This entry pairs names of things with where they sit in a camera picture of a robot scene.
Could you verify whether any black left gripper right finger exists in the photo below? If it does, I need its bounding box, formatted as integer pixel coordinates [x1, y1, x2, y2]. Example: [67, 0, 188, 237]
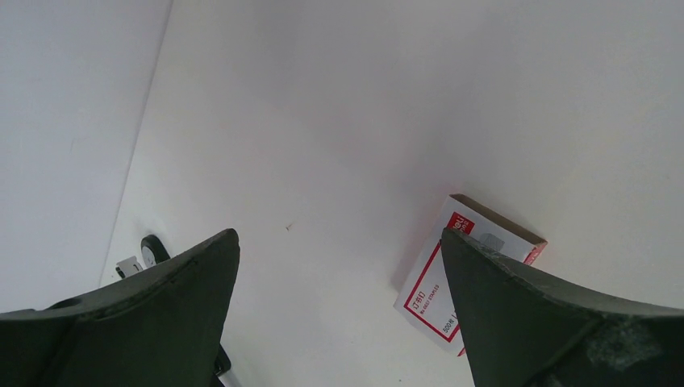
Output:
[440, 228, 683, 386]

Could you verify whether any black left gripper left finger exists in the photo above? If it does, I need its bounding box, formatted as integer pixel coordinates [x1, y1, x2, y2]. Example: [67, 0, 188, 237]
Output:
[1, 229, 240, 386]

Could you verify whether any black stapler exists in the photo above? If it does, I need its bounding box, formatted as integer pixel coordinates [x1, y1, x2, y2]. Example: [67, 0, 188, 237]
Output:
[115, 235, 232, 386]

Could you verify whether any red white staple box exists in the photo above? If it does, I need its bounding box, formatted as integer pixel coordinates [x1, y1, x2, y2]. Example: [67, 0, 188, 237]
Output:
[394, 193, 548, 356]

